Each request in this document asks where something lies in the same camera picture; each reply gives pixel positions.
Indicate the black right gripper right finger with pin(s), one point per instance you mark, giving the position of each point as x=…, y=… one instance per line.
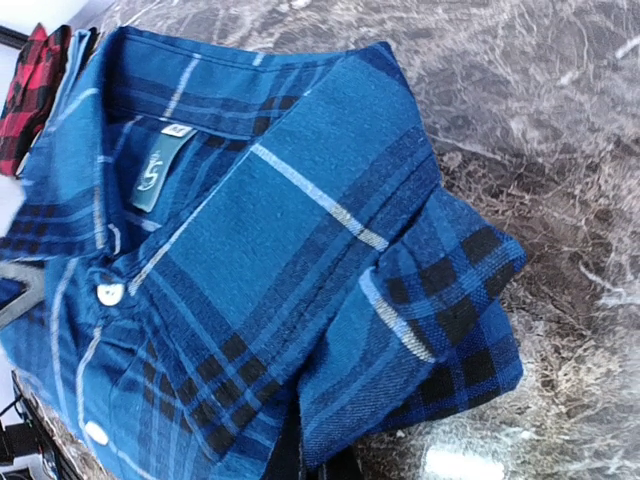
x=342, y=466

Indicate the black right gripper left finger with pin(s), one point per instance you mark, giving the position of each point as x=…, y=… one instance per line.
x=287, y=459

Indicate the blue plaid long sleeve shirt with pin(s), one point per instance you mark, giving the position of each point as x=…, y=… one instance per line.
x=224, y=233

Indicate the red black plaid folded shirt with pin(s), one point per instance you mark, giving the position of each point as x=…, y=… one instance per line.
x=38, y=73

